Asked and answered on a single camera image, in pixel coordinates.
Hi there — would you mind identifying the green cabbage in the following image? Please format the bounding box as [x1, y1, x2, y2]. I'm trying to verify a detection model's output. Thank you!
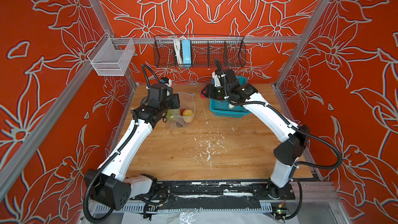
[166, 109, 181, 121]

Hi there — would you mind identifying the red fruit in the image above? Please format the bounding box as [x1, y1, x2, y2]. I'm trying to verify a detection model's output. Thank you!
[200, 91, 208, 99]
[180, 108, 186, 116]

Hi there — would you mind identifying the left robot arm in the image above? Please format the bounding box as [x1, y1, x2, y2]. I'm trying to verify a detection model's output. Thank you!
[83, 64, 180, 224]

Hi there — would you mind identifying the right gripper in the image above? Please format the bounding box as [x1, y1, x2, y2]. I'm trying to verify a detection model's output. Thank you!
[199, 81, 232, 100]

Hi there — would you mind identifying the white cable bundle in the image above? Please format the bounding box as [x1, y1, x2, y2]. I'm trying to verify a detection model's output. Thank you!
[173, 37, 183, 65]

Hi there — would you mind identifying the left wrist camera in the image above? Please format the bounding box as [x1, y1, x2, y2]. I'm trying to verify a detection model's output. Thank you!
[148, 77, 173, 102]

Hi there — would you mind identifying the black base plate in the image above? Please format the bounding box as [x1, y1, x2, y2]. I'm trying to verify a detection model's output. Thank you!
[129, 180, 296, 201]

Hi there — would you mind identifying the turquoise plastic basket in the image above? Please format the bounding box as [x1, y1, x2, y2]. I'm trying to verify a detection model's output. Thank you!
[208, 78, 250, 118]

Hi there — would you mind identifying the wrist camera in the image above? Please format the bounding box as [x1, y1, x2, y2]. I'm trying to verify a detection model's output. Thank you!
[210, 68, 240, 91]
[148, 77, 173, 102]

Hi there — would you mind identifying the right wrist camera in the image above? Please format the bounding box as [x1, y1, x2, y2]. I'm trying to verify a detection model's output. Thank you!
[210, 68, 240, 91]

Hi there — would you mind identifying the yellow potato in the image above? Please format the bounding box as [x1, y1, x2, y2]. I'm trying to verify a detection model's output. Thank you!
[182, 109, 195, 123]

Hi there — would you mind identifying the red fruit front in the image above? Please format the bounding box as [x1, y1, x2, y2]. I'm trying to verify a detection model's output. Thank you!
[200, 91, 208, 99]

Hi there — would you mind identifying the clear zip top bag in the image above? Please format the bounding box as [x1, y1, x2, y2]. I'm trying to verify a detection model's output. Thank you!
[166, 92, 196, 130]

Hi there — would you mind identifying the clear wire wall basket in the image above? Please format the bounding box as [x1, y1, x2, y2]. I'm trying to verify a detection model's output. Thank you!
[88, 33, 136, 76]

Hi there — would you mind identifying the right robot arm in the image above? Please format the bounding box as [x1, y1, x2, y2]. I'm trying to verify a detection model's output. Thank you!
[201, 83, 343, 199]

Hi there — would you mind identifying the black wire wall basket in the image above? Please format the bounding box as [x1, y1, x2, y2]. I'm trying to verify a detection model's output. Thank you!
[153, 34, 247, 68]

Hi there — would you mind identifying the light blue box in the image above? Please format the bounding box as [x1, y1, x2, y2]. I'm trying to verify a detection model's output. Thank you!
[181, 39, 192, 67]

